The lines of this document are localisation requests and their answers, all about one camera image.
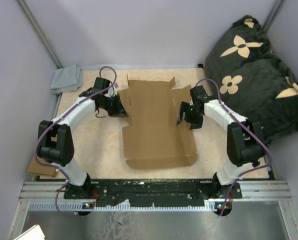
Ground right grey aluminium frame post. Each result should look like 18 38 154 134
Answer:
262 0 285 33

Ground small brown cardboard piece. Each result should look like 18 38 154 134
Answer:
27 158 58 178

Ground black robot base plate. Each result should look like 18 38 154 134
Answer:
64 179 242 215

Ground black flower pattern pillow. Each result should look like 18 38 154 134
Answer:
202 15 298 141

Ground white paper sheet corner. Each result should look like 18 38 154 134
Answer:
14 224 45 240

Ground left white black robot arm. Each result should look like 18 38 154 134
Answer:
36 77 128 199

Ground aluminium rail front frame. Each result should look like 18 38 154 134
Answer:
8 179 298 240

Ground light blue folded cloth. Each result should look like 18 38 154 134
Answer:
51 64 83 95

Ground grey aluminium frame post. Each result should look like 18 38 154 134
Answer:
262 0 285 33
15 0 63 69

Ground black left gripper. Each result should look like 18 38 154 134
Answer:
100 93 128 118

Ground brown cardboard box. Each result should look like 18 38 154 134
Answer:
118 78 198 170

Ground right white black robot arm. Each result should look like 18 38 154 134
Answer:
177 85 264 199

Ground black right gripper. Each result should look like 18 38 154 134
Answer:
176 102 203 130

